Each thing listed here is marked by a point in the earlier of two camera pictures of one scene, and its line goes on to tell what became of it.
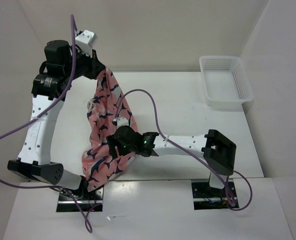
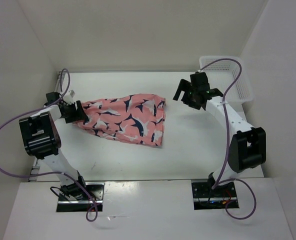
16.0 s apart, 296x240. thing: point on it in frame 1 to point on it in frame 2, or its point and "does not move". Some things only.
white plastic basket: [226, 84] does not move
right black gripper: [112, 142] to [185, 85]
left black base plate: [91, 198] does not move
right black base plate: [205, 197] does not move
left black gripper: [96, 66] to [78, 115]
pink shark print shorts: [107, 112] to [138, 118]
